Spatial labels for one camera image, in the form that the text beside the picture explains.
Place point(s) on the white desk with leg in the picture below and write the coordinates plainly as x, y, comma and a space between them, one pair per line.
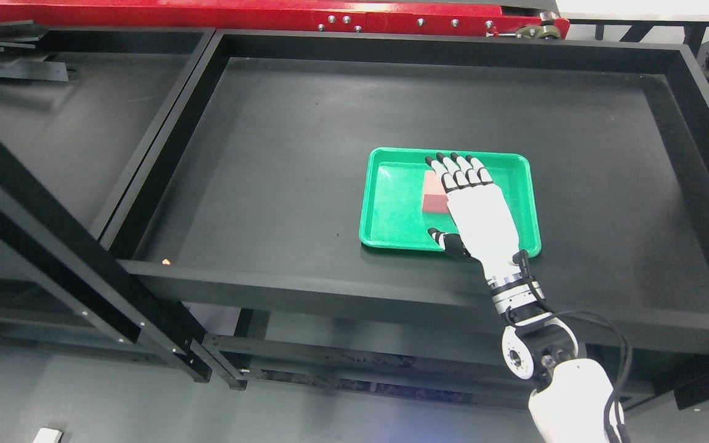
48, 435

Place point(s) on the pink foam block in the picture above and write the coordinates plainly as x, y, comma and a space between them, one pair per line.
434, 198

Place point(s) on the green plastic tray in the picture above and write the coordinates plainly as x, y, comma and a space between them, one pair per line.
391, 212

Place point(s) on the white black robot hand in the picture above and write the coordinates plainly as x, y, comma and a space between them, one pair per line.
486, 231

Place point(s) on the black metal shelf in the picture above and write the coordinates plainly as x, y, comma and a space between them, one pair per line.
290, 177
93, 123

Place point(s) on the black metal shelf right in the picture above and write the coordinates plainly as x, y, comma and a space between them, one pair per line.
290, 177

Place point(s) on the black metal shelf left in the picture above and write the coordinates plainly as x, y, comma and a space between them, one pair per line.
93, 123

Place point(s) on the red metal beam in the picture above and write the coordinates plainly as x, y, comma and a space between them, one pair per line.
381, 17

